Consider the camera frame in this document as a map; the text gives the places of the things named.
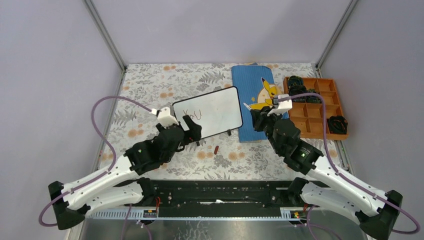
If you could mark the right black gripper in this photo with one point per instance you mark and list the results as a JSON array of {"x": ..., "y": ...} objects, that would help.
[{"x": 258, "y": 117}]

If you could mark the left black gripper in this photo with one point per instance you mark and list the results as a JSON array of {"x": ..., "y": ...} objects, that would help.
[{"x": 194, "y": 133}]

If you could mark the small black-framed whiteboard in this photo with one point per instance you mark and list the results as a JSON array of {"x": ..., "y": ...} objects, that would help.
[{"x": 216, "y": 112}]

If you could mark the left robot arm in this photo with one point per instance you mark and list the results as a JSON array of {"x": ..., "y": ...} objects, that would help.
[{"x": 122, "y": 181}]

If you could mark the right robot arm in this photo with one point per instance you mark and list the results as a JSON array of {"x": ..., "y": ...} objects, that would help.
[{"x": 373, "y": 209}]

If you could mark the blue Pikachu cloth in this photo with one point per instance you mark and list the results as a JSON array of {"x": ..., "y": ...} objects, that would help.
[{"x": 257, "y": 88}]

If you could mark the rolled dark tie middle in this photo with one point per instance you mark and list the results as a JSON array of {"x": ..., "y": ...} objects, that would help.
[{"x": 297, "y": 90}]

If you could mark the rolled dark tie top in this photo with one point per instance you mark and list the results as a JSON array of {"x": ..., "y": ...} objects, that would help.
[{"x": 295, "y": 80}]

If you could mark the floral patterned table mat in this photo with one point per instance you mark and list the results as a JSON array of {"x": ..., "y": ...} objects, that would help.
[{"x": 158, "y": 85}]

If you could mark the rolled dark tie small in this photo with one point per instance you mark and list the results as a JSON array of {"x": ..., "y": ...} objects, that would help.
[{"x": 312, "y": 99}]

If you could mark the rolled dark tie lower right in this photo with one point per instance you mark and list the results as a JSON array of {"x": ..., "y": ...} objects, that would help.
[{"x": 337, "y": 125}]

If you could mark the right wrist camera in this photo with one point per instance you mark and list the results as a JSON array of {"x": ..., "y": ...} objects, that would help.
[{"x": 281, "y": 105}]

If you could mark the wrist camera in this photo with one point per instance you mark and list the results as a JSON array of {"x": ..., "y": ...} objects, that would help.
[
  {"x": 164, "y": 117},
  {"x": 281, "y": 105}
]

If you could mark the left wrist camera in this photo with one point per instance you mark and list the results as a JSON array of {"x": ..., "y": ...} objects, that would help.
[{"x": 164, "y": 117}]

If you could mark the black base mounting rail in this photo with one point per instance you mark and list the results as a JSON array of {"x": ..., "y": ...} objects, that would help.
[{"x": 177, "y": 194}]

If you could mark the white slotted cable duct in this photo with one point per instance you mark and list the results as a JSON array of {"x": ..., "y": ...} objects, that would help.
[{"x": 199, "y": 213}]

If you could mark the right aluminium frame post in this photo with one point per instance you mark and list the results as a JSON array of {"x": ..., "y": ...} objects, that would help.
[{"x": 336, "y": 33}]

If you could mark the aluminium frame post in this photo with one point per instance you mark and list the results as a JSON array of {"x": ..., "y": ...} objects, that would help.
[
  {"x": 101, "y": 27},
  {"x": 336, "y": 33}
]

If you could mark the left aluminium frame post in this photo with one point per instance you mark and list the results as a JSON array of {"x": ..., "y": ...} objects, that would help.
[{"x": 101, "y": 27}]

